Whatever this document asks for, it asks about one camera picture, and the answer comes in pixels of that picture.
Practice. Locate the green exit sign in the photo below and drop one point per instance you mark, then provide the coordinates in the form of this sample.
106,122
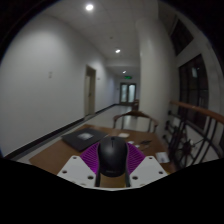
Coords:
128,77

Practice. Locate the glass double door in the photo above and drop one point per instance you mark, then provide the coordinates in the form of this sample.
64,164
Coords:
128,93

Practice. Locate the dark grey mouse pad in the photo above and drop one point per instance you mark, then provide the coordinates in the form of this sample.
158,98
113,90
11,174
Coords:
83,137

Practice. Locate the distant wooden chair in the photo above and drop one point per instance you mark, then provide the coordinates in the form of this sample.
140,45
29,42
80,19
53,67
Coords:
135,105

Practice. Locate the round ceiling lights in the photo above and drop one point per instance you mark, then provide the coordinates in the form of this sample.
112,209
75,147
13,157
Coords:
89,7

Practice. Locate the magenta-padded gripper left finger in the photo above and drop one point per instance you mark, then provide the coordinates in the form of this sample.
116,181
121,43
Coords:
77,168

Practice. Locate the wooden handrail with black balusters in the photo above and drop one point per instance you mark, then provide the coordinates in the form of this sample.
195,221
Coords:
196,111

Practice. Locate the wooden armchair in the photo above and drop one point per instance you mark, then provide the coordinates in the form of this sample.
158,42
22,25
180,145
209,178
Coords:
135,114

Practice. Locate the small white card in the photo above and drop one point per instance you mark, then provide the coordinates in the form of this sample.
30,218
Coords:
123,135

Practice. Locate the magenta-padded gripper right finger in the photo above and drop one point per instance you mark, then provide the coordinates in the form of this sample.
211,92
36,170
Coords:
148,168

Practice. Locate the small dark upper window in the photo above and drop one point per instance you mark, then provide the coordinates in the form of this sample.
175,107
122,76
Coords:
181,36

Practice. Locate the wooden side door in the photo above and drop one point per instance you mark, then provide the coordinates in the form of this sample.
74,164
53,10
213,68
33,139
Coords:
90,91

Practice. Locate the large dark window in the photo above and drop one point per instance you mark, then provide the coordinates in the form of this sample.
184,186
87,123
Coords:
193,90

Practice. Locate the black computer mouse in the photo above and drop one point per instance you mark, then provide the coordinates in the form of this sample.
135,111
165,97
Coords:
112,156

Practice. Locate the small dark object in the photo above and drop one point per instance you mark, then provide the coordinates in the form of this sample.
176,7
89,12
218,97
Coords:
145,142

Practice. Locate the white paper slip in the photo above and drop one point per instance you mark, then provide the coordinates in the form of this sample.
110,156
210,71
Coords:
162,157

